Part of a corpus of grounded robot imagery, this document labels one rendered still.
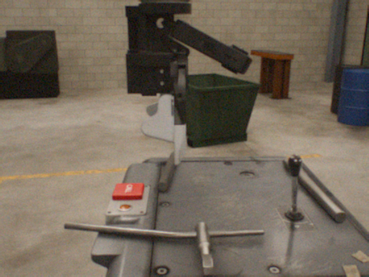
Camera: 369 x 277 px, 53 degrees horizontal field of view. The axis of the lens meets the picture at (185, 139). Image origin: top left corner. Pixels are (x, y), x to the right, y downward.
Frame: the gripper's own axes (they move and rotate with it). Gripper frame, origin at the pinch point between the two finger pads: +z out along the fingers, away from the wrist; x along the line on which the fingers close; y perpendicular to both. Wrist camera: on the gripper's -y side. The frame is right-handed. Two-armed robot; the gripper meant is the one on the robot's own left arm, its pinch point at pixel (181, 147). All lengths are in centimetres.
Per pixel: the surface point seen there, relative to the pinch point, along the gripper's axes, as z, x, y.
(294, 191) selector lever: 9.3, -3.9, -18.8
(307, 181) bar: 14.2, -19.1, -26.7
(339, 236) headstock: 16.2, -1.1, -26.0
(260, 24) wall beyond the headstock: -19, -1016, -235
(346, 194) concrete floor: 142, -278, -167
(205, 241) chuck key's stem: 13.9, 3.1, -3.5
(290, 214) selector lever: 15.5, -7.7, -19.9
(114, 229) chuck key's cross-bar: 15.0, -2.5, 11.2
